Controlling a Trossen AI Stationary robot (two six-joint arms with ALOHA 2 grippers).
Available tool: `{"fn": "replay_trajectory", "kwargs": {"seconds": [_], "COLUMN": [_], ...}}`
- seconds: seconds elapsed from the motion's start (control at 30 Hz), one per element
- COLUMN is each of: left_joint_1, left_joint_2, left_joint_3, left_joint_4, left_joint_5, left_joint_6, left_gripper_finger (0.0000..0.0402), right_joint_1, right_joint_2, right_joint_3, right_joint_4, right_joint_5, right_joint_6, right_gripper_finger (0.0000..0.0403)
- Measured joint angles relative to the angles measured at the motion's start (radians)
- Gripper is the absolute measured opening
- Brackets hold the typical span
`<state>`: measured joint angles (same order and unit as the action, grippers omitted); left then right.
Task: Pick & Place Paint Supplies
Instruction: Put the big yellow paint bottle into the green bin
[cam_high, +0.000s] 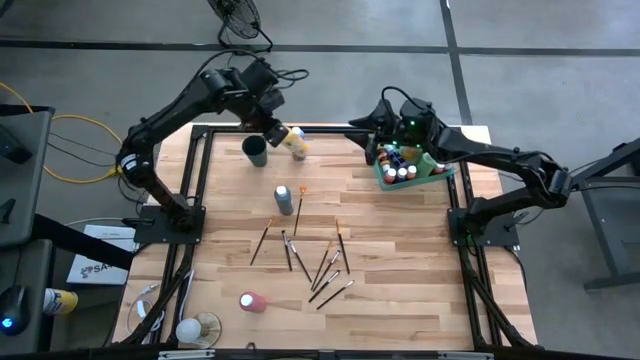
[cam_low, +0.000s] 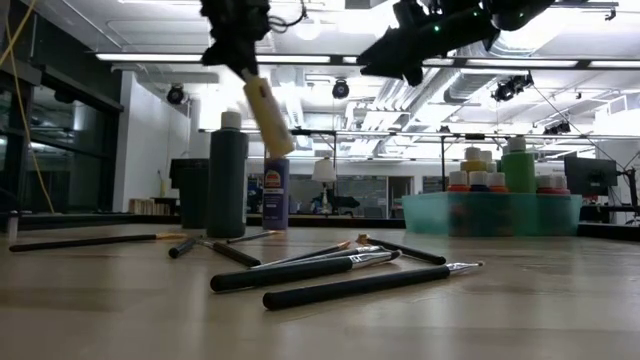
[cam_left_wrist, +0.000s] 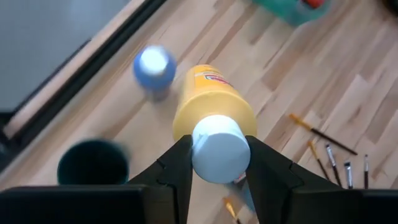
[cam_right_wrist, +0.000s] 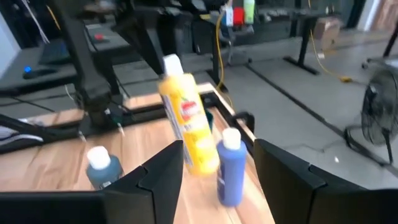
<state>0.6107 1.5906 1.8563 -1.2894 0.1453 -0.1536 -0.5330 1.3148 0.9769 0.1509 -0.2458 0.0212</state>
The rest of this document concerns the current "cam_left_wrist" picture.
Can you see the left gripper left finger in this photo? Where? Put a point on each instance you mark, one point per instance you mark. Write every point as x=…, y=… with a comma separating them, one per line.
x=177, y=168

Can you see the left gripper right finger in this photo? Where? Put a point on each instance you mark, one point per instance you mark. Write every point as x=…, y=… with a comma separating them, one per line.
x=270, y=174

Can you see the yellow paint bottle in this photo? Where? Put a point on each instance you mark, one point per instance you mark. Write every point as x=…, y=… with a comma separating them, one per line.
x=214, y=102

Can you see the blue paint bottle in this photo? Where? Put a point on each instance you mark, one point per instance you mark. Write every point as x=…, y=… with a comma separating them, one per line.
x=154, y=70

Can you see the black paint brush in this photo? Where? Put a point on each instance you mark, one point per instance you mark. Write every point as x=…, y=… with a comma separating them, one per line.
x=323, y=135
x=320, y=161
x=334, y=165
x=366, y=171
x=349, y=174

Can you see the orange fan paint brush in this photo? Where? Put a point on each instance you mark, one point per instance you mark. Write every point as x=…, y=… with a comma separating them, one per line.
x=230, y=209

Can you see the dark green cup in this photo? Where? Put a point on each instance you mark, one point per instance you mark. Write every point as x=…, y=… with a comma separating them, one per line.
x=93, y=163

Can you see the teal plastic bin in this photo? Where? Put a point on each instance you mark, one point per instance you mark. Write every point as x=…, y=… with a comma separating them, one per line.
x=292, y=11

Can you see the black aluminium rig frame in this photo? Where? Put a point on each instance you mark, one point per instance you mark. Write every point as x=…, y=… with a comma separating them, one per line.
x=112, y=45

